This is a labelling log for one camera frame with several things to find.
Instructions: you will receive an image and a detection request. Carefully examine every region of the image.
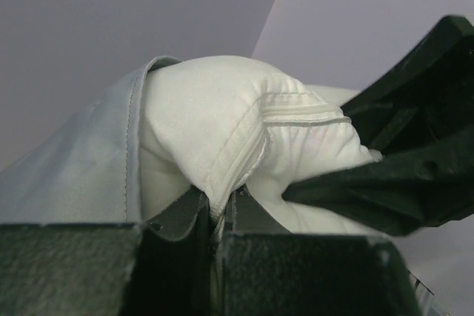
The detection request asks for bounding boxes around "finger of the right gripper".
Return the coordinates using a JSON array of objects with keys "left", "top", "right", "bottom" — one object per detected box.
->
[
  {"left": 283, "top": 125, "right": 473, "bottom": 236},
  {"left": 342, "top": 15, "right": 473, "bottom": 153}
]

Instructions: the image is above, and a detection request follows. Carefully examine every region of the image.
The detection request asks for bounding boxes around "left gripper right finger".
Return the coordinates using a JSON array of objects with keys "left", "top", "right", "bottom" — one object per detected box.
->
[{"left": 216, "top": 189, "right": 421, "bottom": 315}]

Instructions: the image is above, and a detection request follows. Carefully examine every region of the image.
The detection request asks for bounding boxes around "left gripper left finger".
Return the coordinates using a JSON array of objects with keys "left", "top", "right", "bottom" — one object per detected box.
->
[{"left": 1, "top": 188, "right": 210, "bottom": 315}]

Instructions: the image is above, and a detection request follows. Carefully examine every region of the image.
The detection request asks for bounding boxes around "grey pillowcase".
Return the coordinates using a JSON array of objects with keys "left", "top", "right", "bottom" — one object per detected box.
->
[{"left": 1, "top": 56, "right": 179, "bottom": 223}]

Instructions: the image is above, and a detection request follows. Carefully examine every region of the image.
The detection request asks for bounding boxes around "white pillow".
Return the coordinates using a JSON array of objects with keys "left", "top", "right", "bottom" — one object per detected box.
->
[{"left": 140, "top": 56, "right": 381, "bottom": 235}]

